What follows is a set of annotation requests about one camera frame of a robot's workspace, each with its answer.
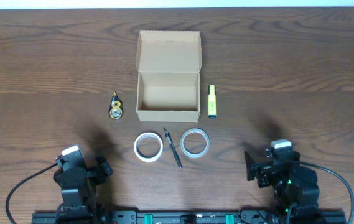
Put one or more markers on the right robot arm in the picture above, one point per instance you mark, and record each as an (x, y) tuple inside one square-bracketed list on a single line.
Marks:
[(293, 183)]

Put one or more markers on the clear tape roll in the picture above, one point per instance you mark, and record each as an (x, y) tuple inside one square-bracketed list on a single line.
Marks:
[(195, 143)]

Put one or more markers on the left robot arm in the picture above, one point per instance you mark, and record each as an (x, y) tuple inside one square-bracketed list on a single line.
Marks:
[(79, 202)]

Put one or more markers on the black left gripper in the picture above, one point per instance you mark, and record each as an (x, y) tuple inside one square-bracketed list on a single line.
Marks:
[(101, 177)]

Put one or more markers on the cardboard box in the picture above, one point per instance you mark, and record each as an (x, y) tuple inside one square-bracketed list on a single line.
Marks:
[(168, 85)]

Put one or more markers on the black aluminium mounting rail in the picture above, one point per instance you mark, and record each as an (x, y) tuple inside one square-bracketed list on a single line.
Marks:
[(132, 217)]

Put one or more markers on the black pen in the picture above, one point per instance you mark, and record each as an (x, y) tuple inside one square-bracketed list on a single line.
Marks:
[(171, 144)]

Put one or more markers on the yellow highlighter marker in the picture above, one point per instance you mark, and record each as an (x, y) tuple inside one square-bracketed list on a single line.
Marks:
[(212, 102)]

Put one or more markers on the white tape roll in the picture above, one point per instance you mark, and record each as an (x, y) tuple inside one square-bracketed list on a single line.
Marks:
[(148, 147)]

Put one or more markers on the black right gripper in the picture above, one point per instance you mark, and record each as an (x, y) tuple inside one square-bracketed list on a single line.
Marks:
[(264, 171)]

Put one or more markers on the yellow black correction tape dispenser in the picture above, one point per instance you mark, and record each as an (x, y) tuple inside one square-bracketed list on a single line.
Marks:
[(116, 107)]

